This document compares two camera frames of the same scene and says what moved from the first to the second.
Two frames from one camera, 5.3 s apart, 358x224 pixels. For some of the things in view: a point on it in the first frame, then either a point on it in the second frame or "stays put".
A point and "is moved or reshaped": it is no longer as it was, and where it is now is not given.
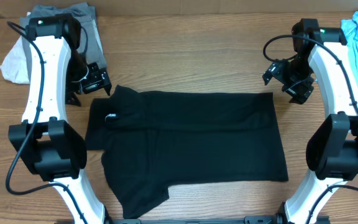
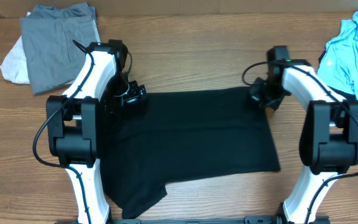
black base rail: [248, 219] stays put
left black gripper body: [82, 78] to [133, 94]
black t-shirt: [152, 141] is moved or reshaped
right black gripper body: [294, 76] to [268, 94]
